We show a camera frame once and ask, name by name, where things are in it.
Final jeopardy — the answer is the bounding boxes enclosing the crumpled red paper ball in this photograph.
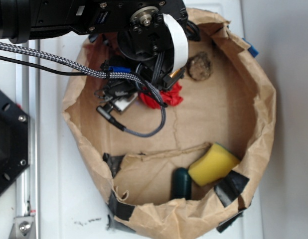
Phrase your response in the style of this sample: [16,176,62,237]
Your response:
[139,82,183,109]

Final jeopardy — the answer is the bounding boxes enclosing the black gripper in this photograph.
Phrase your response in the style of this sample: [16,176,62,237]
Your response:
[101,11,188,99]

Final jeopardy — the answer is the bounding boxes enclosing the grey braided cable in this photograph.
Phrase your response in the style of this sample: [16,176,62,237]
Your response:
[0,41,167,137]

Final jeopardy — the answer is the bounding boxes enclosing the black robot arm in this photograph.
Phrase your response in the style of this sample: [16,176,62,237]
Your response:
[0,0,188,102]

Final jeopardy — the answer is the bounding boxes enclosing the brown paper bag tray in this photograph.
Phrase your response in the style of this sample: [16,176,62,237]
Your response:
[62,8,276,239]

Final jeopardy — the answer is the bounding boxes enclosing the brown rough rock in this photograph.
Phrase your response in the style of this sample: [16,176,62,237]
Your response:
[187,51,213,81]

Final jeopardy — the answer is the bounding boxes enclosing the metal corner bracket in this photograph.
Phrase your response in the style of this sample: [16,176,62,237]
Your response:
[8,216,36,239]

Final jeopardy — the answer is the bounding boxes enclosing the aluminium frame rail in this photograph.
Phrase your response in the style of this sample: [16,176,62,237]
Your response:
[8,38,41,239]

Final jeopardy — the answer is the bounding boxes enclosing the white plastic board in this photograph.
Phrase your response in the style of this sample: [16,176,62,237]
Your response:
[37,0,264,239]

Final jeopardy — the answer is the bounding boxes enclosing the dark green cylinder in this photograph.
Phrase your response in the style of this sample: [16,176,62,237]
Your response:
[171,167,191,200]

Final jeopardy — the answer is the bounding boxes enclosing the thin black cable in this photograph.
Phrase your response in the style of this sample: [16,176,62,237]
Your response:
[0,54,85,76]

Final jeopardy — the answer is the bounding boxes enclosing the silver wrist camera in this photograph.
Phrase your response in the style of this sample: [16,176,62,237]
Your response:
[96,93,138,120]

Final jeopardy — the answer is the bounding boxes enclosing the yellow sponge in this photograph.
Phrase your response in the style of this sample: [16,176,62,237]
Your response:
[188,143,241,187]

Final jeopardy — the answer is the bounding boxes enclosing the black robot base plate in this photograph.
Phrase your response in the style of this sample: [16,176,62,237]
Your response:
[0,90,30,196]

